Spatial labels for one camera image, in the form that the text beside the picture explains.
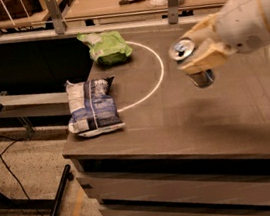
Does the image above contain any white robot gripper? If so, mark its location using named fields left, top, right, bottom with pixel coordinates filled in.
left=177, top=0, right=270, bottom=75

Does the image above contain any grey drawer cabinet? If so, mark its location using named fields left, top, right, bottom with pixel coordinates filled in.
left=69, top=126, right=270, bottom=216

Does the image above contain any green snack bag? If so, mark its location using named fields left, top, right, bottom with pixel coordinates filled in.
left=77, top=31, right=132, bottom=66

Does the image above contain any black metal stand base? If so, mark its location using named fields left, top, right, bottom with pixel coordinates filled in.
left=0, top=164, right=74, bottom=216

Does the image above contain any blue white chip bag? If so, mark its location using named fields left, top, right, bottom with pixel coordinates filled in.
left=66, top=76, right=124, bottom=138

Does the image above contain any silver blue redbull can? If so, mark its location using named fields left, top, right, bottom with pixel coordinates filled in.
left=168, top=37, right=215, bottom=89

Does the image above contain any right metal bracket post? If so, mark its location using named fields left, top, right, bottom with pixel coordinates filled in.
left=167, top=0, right=179, bottom=25

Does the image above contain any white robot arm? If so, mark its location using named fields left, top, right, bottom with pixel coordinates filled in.
left=169, top=0, right=270, bottom=76

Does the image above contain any black floor cable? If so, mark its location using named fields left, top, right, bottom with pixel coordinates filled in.
left=0, top=119, right=75, bottom=216

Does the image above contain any middle metal bracket post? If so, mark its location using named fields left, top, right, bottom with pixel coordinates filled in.
left=44, top=0, right=67, bottom=35

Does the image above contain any metal bench rail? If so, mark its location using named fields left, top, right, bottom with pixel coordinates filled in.
left=0, top=92, right=70, bottom=118

